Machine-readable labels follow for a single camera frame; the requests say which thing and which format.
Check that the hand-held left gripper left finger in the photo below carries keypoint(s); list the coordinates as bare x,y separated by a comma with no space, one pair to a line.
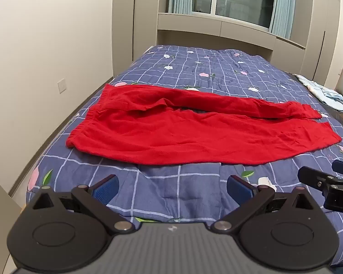
105,189

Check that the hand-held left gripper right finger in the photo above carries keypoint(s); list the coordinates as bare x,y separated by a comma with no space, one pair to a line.
240,189

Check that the red pants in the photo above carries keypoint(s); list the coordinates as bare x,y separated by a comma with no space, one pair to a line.
188,137

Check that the light blue floral blanket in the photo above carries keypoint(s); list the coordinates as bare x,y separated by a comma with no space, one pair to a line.
328,94

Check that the bed with blue floral quilt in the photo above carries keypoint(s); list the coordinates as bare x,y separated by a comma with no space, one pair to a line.
217,65

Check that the beige tall wardrobe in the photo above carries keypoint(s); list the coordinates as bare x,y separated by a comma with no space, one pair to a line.
143,20
317,34

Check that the beige window sill cabinet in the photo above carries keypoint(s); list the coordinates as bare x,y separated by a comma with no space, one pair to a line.
217,31

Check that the window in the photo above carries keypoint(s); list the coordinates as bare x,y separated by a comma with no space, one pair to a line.
240,0

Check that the white wall switch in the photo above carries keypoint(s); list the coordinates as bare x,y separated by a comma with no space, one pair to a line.
62,86

